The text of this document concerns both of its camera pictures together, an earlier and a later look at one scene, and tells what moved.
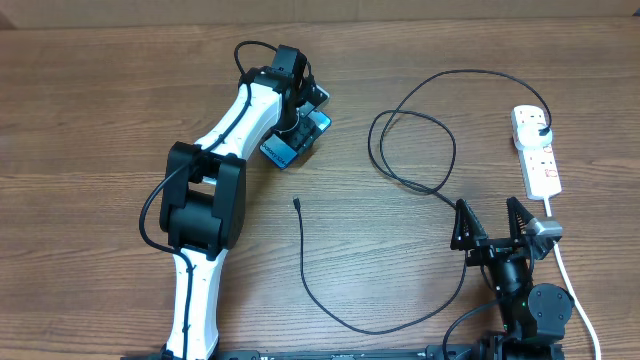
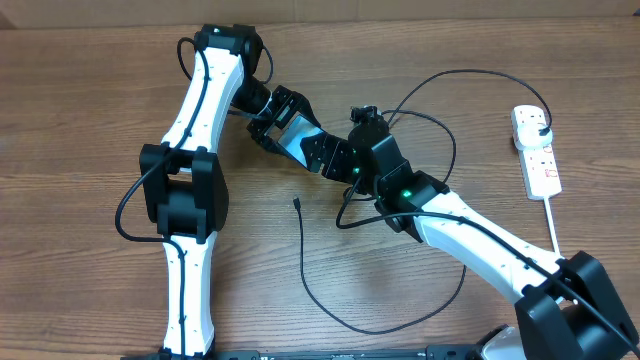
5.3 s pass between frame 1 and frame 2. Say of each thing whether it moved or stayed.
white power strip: stayed
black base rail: stayed
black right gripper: moved
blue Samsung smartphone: moved
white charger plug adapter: stayed
